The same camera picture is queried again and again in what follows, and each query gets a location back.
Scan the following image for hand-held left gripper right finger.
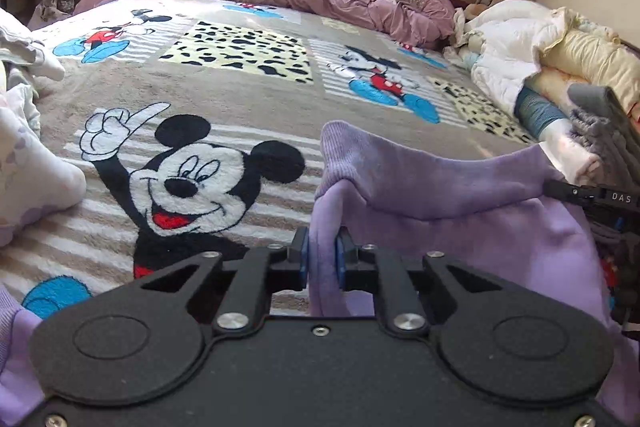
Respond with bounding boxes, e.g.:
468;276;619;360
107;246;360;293
334;226;513;338

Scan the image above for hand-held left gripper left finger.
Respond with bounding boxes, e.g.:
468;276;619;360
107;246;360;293
132;226;309;339

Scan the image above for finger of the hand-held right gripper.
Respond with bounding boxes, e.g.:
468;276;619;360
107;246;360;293
543;178;594;208

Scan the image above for purple sweatshirt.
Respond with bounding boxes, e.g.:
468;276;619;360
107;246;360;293
0;119;640;427

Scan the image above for pale pink folded garment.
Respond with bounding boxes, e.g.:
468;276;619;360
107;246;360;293
541;126;603;188

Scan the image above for grey folded pants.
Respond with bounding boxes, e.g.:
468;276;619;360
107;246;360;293
566;82;640;190

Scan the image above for teal striped cloth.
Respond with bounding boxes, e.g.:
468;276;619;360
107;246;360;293
514;86;568;144

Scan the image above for white quilted blanket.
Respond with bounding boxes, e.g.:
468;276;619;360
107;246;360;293
452;0;577;118

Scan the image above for cartoon mouse printed blanket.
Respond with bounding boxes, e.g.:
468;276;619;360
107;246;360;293
0;0;551;323

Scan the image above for beige plush toy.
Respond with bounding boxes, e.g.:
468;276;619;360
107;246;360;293
464;0;537;22

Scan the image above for white floral pajamas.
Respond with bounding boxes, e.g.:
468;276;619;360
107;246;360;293
0;7;89;249

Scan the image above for grey plastic bag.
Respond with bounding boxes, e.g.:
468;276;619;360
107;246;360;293
34;0;87;26

